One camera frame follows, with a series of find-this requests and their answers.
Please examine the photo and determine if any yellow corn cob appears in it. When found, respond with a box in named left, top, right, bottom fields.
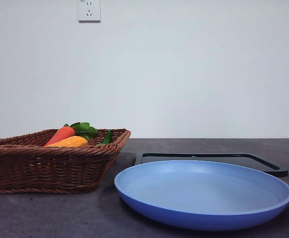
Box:
left=46, top=135, right=89, bottom=148

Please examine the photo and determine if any blue round plate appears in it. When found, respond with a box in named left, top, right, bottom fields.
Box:
left=114, top=160, right=289, bottom=225

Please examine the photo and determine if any brown wicker basket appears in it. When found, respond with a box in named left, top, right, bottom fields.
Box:
left=0, top=128, right=132, bottom=194

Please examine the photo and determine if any green chili pepper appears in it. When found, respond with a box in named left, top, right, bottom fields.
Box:
left=96, top=129, right=113, bottom=146

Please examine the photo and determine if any orange carrot with green leaves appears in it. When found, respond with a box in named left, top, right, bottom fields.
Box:
left=44, top=122, right=99, bottom=147

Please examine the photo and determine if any black rectangular tray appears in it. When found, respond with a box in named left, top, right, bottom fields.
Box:
left=134, top=152, right=289, bottom=178

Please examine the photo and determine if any white wall socket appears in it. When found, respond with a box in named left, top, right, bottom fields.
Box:
left=78, top=0, right=102, bottom=24

